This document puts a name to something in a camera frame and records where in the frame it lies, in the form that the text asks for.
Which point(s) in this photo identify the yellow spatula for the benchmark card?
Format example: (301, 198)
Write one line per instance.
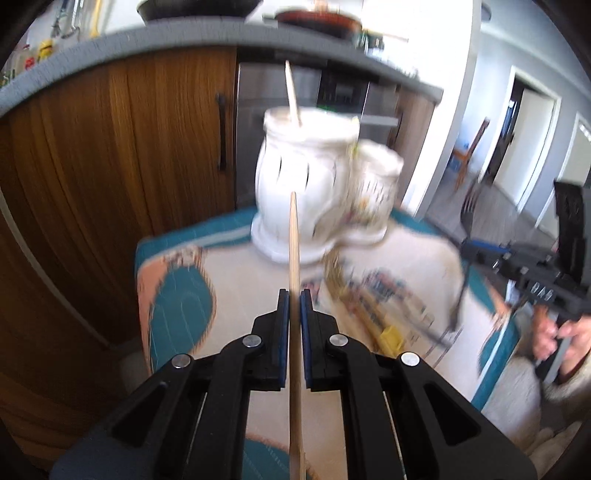
(94, 18)

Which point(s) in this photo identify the white door frame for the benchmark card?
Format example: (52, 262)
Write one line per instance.
(551, 138)
(579, 152)

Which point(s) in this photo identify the gold fork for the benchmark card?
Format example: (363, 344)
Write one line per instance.
(336, 274)

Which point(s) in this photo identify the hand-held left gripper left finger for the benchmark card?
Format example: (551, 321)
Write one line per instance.
(284, 332)

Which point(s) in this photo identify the large white ceramic utensil jar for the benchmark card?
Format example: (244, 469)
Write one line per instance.
(286, 184)

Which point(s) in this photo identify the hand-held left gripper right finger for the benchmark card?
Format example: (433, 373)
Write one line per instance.
(305, 332)

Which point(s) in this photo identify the yellow plastic utensil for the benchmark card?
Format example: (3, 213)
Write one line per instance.
(391, 340)

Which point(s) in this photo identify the person's right forearm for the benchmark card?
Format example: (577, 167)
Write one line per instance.
(572, 392)

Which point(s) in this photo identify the red-brown frying pan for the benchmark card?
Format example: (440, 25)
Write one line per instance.
(318, 21)

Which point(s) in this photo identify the wooden chopstick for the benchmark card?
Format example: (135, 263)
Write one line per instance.
(293, 249)
(292, 92)

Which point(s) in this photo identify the grey stone countertop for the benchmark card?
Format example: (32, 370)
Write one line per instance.
(138, 41)

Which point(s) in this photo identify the black wok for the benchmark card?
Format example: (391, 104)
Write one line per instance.
(198, 9)

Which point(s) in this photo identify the person's right hand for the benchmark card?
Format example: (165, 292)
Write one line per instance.
(579, 334)

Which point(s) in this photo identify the printed teal tablecloth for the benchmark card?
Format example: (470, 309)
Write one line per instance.
(231, 281)

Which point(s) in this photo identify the wooden chair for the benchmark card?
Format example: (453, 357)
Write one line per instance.
(468, 154)

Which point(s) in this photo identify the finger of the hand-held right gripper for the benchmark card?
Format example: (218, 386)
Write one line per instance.
(489, 253)

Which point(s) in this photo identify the black fork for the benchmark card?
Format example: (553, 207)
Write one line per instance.
(471, 217)

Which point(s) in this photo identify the small white ceramic utensil jar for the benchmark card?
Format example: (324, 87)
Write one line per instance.
(375, 184)

